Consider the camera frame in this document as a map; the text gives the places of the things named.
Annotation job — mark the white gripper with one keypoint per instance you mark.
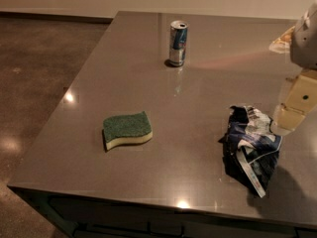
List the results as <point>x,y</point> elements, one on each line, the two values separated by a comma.
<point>305,47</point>

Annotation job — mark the green and yellow sponge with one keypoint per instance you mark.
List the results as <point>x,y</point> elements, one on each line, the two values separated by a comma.
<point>129,129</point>

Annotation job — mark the silver blue redbull can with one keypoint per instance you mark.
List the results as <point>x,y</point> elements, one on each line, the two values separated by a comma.
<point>177,42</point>

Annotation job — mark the yellow snack packet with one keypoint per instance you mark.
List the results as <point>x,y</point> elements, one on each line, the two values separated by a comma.
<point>282,44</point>

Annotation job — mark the crumpled blue white chip bag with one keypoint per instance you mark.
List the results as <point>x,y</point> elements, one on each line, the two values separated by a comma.
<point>250,149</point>

